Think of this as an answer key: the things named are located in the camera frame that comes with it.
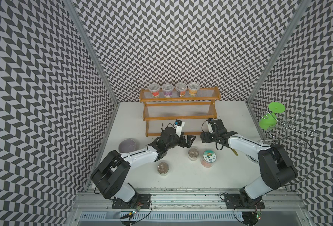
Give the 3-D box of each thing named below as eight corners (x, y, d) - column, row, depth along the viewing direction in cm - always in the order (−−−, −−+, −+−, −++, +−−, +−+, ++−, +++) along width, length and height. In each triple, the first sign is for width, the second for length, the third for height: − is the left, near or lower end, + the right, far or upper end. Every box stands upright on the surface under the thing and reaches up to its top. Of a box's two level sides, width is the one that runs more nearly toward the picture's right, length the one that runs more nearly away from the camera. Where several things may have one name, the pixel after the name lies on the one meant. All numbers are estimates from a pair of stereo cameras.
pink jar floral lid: (201, 167, 86) (204, 162, 79) (200, 155, 91) (202, 149, 84) (214, 167, 86) (217, 162, 79) (212, 155, 91) (215, 149, 84)
